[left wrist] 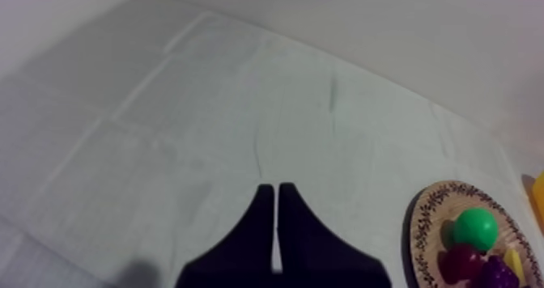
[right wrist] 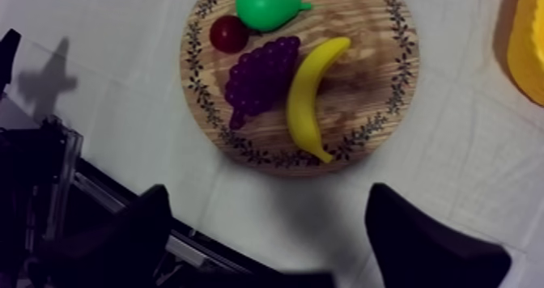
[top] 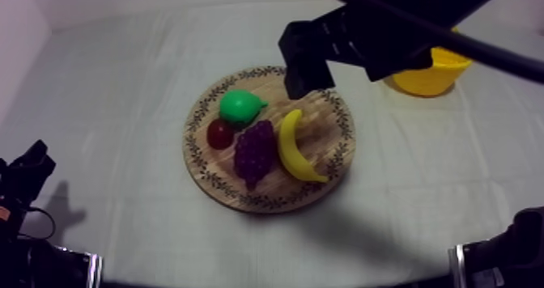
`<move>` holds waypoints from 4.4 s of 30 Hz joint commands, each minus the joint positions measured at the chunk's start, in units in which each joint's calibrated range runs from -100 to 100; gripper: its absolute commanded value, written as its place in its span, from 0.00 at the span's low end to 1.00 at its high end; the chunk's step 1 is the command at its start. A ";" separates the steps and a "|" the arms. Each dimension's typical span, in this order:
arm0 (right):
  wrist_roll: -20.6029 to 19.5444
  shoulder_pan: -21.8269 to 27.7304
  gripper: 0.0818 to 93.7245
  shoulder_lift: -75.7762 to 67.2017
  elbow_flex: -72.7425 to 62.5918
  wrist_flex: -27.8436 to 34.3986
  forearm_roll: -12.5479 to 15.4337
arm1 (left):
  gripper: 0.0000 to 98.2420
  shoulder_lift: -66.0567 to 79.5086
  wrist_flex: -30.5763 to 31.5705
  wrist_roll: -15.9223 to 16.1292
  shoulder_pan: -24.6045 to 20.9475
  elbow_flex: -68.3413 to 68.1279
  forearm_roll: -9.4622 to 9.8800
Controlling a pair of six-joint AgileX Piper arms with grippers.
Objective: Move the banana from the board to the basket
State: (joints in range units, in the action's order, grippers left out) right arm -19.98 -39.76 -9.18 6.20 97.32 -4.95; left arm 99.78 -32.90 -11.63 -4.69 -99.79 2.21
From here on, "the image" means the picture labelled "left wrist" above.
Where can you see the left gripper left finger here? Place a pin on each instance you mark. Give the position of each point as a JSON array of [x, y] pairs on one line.
[[242, 251]]

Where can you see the green toy pear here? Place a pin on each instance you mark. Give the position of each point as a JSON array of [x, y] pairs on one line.
[[475, 229]]

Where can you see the yellow plastic basket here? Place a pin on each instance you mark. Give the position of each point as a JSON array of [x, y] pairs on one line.
[[539, 196]]

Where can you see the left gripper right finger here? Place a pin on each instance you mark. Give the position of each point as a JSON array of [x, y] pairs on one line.
[[316, 255]]

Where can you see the purple toy grapes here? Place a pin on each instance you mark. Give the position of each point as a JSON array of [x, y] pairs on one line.
[[497, 274]]

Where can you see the yellow toy banana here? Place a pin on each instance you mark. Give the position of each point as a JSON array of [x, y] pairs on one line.
[[514, 262]]

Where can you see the round wooden board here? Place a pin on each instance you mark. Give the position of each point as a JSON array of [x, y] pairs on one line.
[[429, 238]]

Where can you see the small red fruit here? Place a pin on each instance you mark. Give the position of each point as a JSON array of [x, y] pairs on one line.
[[461, 262]]

